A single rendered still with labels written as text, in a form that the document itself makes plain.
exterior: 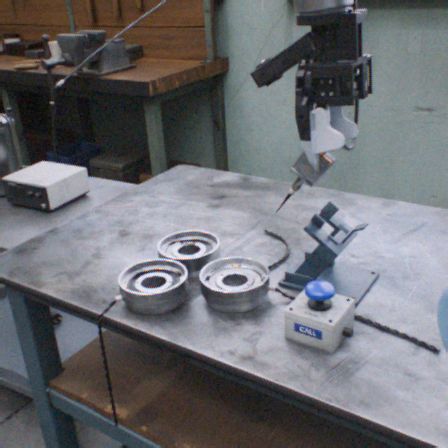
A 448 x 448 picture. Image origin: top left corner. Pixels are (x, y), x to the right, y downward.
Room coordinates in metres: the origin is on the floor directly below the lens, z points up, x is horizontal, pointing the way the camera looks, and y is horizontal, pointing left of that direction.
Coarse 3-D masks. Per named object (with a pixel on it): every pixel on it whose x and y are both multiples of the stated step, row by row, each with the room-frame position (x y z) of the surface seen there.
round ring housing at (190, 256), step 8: (184, 232) 0.90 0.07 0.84; (192, 232) 0.90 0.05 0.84; (200, 232) 0.89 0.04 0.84; (208, 232) 0.89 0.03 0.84; (160, 240) 0.87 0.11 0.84; (168, 240) 0.88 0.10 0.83; (176, 240) 0.89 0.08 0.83; (208, 240) 0.88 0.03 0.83; (216, 240) 0.86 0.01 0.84; (160, 248) 0.86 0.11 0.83; (176, 248) 0.86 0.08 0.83; (184, 248) 0.87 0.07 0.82; (192, 248) 0.87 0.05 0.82; (200, 248) 0.85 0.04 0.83; (216, 248) 0.83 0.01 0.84; (160, 256) 0.82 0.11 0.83; (168, 256) 0.81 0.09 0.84; (176, 256) 0.83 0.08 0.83; (184, 256) 0.83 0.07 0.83; (192, 256) 0.83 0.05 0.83; (200, 256) 0.80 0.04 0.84; (208, 256) 0.81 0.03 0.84; (216, 256) 0.82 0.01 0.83; (184, 264) 0.80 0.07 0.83; (192, 264) 0.80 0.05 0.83; (200, 264) 0.80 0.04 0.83; (192, 272) 0.80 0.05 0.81
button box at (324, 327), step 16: (304, 304) 0.64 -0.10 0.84; (336, 304) 0.64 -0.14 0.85; (352, 304) 0.64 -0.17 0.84; (288, 320) 0.63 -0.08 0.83; (304, 320) 0.61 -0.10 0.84; (320, 320) 0.60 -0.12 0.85; (336, 320) 0.60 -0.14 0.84; (352, 320) 0.64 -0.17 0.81; (288, 336) 0.63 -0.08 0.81; (304, 336) 0.61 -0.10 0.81; (320, 336) 0.60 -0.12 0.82; (336, 336) 0.60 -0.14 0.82; (352, 336) 0.61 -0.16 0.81
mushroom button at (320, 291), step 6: (312, 282) 0.65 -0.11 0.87; (318, 282) 0.65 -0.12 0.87; (324, 282) 0.64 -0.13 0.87; (306, 288) 0.64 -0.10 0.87; (312, 288) 0.63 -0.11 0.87; (318, 288) 0.63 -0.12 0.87; (324, 288) 0.63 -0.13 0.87; (330, 288) 0.63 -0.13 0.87; (306, 294) 0.63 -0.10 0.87; (312, 294) 0.62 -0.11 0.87; (318, 294) 0.62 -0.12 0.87; (324, 294) 0.62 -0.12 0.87; (330, 294) 0.62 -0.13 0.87; (318, 300) 0.62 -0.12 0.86; (324, 300) 0.62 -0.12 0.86
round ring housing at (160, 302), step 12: (144, 264) 0.80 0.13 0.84; (156, 264) 0.80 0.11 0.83; (168, 264) 0.80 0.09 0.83; (180, 264) 0.78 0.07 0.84; (120, 276) 0.76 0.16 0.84; (132, 276) 0.77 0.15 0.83; (144, 276) 0.77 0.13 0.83; (156, 276) 0.77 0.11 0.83; (168, 276) 0.77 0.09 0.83; (120, 288) 0.73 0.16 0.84; (144, 288) 0.73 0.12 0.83; (156, 288) 0.73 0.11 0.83; (168, 288) 0.71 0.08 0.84; (180, 288) 0.72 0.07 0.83; (132, 300) 0.71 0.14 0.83; (144, 300) 0.70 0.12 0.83; (156, 300) 0.70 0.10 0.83; (168, 300) 0.71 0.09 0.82; (180, 300) 0.73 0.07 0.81; (144, 312) 0.71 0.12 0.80; (156, 312) 0.71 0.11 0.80
